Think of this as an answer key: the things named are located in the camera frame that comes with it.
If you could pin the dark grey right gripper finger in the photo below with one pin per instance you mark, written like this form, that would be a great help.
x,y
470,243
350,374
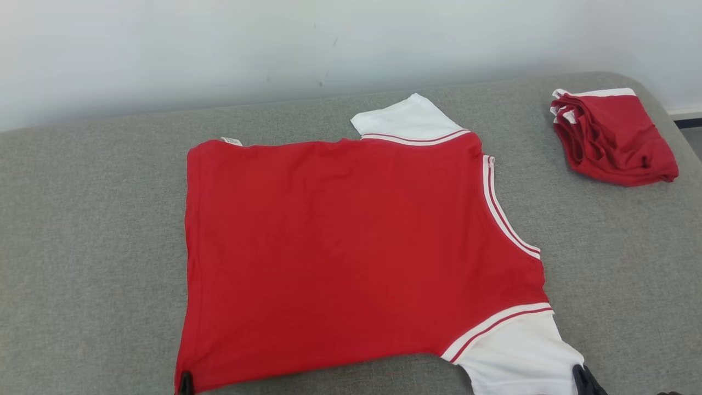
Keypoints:
x,y
587,384

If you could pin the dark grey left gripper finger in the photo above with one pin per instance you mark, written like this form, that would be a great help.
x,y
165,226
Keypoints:
x,y
187,385

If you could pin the red Bulls basketball jersey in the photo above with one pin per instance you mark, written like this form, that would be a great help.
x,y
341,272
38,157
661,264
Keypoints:
x,y
340,247

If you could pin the grey fabric sofa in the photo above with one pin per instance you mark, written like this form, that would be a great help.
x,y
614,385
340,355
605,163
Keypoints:
x,y
93,247

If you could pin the folded red shorts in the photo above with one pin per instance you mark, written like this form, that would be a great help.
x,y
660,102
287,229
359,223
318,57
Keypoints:
x,y
614,137

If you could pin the white skirting board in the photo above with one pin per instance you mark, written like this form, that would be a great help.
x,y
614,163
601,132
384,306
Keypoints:
x,y
685,116

